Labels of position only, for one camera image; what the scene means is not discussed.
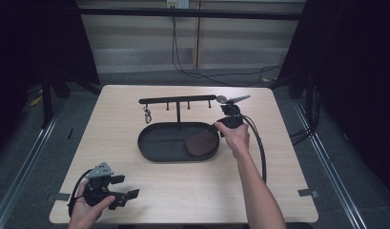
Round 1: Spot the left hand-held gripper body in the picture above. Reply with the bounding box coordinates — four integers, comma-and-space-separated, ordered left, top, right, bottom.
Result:
82, 161, 127, 211

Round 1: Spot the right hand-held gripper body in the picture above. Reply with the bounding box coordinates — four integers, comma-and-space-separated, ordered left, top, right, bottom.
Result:
216, 94, 252, 130

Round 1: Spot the brown leather pouch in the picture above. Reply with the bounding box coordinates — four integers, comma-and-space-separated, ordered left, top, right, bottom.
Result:
184, 131, 219, 157

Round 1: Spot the black hook rack with tray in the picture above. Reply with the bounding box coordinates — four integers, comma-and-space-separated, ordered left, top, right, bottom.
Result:
137, 94, 228, 163

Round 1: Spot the silver carabiner keychain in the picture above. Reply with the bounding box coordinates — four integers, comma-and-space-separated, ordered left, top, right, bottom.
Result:
143, 106, 153, 125

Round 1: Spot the person's right hand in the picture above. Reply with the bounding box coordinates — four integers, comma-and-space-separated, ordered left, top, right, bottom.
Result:
214, 121, 251, 160

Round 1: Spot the person's left hand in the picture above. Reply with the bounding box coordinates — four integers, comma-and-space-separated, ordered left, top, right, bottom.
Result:
68, 180, 116, 229

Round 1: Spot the grey tape strip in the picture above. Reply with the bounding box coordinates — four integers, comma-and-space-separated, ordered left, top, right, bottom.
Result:
297, 188, 319, 198
46, 192, 72, 203

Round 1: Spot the yellow floor tape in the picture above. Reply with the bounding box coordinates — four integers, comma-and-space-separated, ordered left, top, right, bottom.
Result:
29, 95, 44, 107

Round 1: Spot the black horizontal metal bar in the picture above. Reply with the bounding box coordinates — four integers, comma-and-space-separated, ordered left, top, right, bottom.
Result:
77, 8, 303, 22

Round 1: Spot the black curtain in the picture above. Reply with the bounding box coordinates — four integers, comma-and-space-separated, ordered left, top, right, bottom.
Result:
277, 0, 390, 199
0, 0, 100, 160

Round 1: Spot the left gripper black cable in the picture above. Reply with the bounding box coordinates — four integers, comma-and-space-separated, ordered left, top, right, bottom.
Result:
68, 169, 93, 218

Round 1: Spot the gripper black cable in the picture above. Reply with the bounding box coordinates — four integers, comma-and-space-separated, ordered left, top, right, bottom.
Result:
68, 169, 93, 218
241, 114, 268, 185

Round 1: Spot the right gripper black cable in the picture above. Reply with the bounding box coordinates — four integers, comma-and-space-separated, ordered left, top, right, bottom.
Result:
241, 114, 268, 185

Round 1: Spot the black floor cable bundle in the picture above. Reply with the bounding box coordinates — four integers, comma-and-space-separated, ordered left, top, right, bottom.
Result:
289, 85, 321, 146

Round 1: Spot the metal floor rail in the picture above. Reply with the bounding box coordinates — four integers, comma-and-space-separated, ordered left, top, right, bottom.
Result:
0, 104, 65, 229
292, 100, 370, 229

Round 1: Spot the black hanging wall cable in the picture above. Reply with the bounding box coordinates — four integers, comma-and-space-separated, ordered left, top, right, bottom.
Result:
171, 15, 284, 88

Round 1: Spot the white wall outlet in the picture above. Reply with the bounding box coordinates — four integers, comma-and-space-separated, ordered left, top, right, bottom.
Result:
166, 0, 191, 10

